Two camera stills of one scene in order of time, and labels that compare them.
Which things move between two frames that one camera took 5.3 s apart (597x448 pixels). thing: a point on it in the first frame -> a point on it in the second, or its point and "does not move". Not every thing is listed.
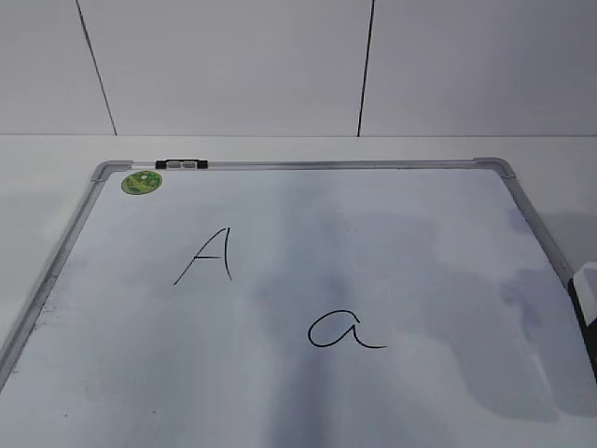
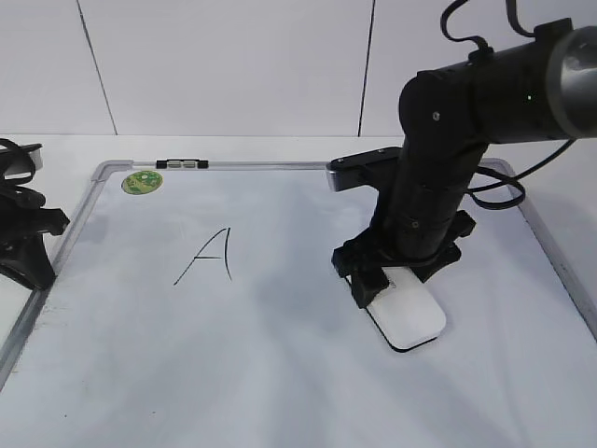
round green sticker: (142, 182) does not move
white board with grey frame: (302, 303) does not move
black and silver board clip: (181, 163) does not move
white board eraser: (583, 288) -> (409, 315)
